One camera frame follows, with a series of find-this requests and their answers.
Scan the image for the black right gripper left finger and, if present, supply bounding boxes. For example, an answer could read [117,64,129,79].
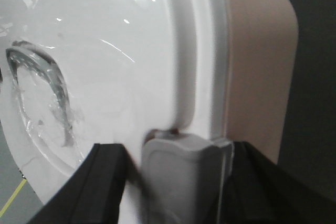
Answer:
[29,144,147,223]

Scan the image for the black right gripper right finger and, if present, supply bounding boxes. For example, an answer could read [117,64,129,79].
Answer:
[220,142,335,223]

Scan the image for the white bin lid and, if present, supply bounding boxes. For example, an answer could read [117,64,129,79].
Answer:
[1,0,228,223]

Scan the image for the pink storage bin body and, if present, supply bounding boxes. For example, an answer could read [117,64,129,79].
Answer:
[224,0,298,163]

